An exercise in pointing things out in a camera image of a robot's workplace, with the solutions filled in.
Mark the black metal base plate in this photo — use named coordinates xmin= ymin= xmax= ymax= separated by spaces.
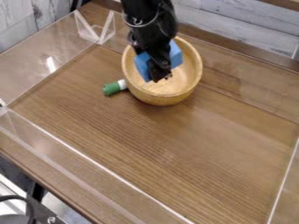
xmin=25 ymin=204 xmax=66 ymax=224

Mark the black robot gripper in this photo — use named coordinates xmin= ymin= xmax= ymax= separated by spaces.
xmin=120 ymin=0 xmax=177 ymax=83

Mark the clear acrylic triangle bracket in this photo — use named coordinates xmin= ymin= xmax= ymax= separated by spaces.
xmin=73 ymin=10 xmax=116 ymax=45

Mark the blue foam block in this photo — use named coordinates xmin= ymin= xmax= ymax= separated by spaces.
xmin=133 ymin=40 xmax=182 ymax=82

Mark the black cable lower left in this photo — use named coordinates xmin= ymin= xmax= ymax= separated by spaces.
xmin=0 ymin=195 xmax=38 ymax=224

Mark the small green cylinder toy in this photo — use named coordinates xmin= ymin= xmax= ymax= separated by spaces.
xmin=102 ymin=80 xmax=126 ymax=96

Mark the light wooden bowl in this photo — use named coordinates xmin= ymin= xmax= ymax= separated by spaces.
xmin=121 ymin=37 xmax=202 ymax=106

